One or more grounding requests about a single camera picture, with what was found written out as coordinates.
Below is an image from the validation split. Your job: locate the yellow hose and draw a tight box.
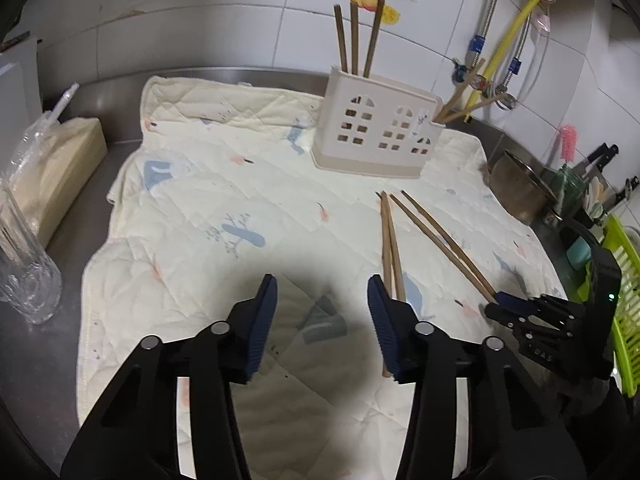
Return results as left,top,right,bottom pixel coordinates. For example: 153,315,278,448
465,0,553,123

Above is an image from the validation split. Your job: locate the cream quilted printed mat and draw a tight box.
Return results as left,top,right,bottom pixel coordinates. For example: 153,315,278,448
75,75,571,476

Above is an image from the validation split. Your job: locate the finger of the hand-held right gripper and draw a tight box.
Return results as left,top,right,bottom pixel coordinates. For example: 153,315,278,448
495,291,583,320
484,304,547,344

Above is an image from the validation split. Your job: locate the white plastic spoon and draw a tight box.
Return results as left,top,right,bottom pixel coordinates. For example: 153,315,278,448
585,177,608,221

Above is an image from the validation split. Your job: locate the water valve with red handle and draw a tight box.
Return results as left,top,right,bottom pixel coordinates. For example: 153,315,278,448
450,57,488,88

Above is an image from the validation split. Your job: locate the green glass jar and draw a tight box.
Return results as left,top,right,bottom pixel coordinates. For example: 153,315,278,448
550,165,591,216

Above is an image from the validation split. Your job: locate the steel pot with black handle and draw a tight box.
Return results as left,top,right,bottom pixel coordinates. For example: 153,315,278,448
487,149,601,248

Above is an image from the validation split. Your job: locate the braided metal hose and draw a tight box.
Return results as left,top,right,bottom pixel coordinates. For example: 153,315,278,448
500,7,538,91
465,0,506,68

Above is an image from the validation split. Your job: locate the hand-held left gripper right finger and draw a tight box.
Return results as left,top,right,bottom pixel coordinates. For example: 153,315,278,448
367,275,583,480

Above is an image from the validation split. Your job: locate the brown wooden chopstick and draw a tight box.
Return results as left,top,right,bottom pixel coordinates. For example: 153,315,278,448
400,189,500,297
350,2,360,76
362,0,386,79
439,57,487,118
432,92,510,125
333,4,350,73
382,197,407,303
379,191,393,378
389,193,497,305

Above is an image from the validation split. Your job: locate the green plastic basket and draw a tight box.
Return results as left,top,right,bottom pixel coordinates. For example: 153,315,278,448
570,212,640,396

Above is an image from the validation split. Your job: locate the metal water valve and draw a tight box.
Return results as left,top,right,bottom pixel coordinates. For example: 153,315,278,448
482,85,518,111

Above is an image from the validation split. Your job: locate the teal cup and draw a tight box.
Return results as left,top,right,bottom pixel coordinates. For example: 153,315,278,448
567,235,596,271

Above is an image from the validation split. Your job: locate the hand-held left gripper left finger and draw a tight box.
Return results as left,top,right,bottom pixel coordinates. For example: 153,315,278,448
60,274,278,480

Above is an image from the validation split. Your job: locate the beige plastic chopstick holder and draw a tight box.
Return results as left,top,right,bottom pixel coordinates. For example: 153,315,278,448
311,64,448,181

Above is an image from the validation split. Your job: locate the clear drinking glass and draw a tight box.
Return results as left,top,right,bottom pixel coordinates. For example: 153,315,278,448
0,170,63,325

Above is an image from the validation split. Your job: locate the pink bottle brush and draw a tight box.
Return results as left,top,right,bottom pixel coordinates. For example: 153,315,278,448
556,124,578,166

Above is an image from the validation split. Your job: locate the black handled knife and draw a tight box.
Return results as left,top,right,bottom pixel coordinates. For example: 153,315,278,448
575,142,621,176
602,175,640,211

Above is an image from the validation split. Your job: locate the thin white tube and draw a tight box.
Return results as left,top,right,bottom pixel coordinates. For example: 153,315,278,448
517,0,556,106

